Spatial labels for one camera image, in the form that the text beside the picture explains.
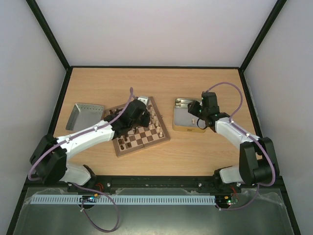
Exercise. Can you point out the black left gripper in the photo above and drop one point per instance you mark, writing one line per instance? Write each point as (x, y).
(145, 122)

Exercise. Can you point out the gold metal tin tray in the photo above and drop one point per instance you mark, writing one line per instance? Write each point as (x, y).
(199, 126)

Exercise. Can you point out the light blue slotted cable duct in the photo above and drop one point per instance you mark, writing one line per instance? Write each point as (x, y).
(123, 200)

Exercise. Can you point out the wooden chess board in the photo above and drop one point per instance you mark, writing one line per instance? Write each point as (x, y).
(141, 137)

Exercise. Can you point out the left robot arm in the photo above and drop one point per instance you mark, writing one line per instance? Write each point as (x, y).
(50, 160)

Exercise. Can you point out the white pieces on board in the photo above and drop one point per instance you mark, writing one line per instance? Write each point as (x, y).
(154, 125)

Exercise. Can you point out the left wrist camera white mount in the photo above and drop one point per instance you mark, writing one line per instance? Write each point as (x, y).
(143, 99)

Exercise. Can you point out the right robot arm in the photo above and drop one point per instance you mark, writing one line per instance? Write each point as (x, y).
(257, 157)

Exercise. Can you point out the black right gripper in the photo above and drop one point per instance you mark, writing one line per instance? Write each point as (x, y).
(193, 107)

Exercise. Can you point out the dark chess pieces group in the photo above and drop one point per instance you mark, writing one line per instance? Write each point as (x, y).
(122, 143)

